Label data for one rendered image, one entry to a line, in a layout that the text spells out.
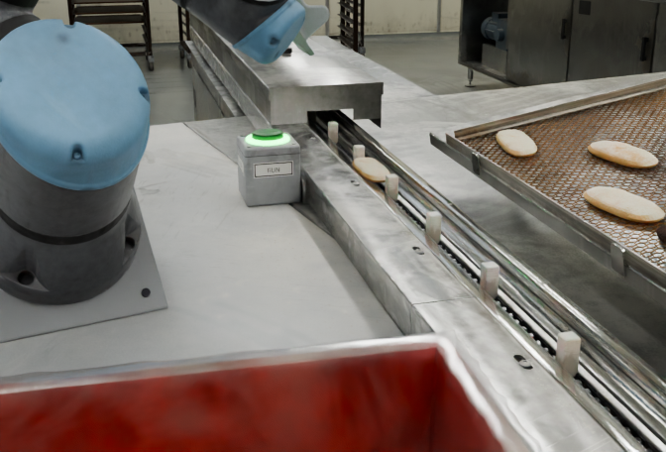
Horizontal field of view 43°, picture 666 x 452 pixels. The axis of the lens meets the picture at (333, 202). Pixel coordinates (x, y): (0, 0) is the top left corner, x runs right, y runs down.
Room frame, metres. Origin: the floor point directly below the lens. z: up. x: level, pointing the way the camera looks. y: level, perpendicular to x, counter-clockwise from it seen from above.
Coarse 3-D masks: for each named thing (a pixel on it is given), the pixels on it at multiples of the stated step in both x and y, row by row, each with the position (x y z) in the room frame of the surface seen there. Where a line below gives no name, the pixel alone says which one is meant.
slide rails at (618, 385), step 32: (384, 192) 0.97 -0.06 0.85; (416, 192) 0.97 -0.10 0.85; (416, 224) 0.86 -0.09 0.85; (448, 224) 0.86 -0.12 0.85; (448, 256) 0.77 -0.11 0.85; (480, 256) 0.77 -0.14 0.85; (480, 288) 0.69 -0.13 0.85; (512, 288) 0.69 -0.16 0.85; (512, 320) 0.63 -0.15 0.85; (544, 320) 0.63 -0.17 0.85; (544, 352) 0.58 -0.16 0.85; (576, 384) 0.53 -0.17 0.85; (608, 384) 0.53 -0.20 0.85; (608, 416) 0.49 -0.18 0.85; (640, 416) 0.49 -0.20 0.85; (640, 448) 0.46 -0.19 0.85
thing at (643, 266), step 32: (608, 96) 1.12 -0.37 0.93; (640, 96) 1.12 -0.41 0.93; (480, 128) 1.07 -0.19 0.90; (512, 128) 1.07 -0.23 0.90; (544, 128) 1.06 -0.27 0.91; (576, 128) 1.03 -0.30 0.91; (608, 128) 1.01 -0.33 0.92; (640, 128) 1.00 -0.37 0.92; (480, 160) 0.96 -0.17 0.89; (576, 160) 0.93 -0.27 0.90; (544, 192) 0.85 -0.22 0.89; (640, 192) 0.80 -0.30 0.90; (576, 224) 0.75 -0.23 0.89; (640, 256) 0.65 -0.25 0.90
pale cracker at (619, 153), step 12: (600, 144) 0.93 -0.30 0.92; (612, 144) 0.92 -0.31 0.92; (624, 144) 0.92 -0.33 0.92; (600, 156) 0.92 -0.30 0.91; (612, 156) 0.90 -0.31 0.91; (624, 156) 0.89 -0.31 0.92; (636, 156) 0.88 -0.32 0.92; (648, 156) 0.88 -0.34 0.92; (636, 168) 0.87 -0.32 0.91; (648, 168) 0.86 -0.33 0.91
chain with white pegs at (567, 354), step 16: (320, 128) 1.34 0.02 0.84; (336, 128) 1.24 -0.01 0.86; (336, 144) 1.24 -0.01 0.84; (352, 160) 1.15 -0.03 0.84; (432, 224) 0.83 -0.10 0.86; (496, 272) 0.70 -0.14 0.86; (496, 288) 0.70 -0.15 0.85; (560, 336) 0.57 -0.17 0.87; (576, 336) 0.57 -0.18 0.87; (560, 352) 0.57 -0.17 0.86; (576, 352) 0.56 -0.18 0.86; (576, 368) 0.56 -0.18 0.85; (656, 448) 0.47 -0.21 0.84
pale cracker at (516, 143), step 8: (496, 136) 1.04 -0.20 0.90; (504, 136) 1.02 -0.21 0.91; (512, 136) 1.01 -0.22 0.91; (520, 136) 1.01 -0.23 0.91; (504, 144) 0.99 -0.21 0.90; (512, 144) 0.98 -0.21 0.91; (520, 144) 0.98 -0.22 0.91; (528, 144) 0.98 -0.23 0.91; (512, 152) 0.97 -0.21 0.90; (520, 152) 0.96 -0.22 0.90; (528, 152) 0.96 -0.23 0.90
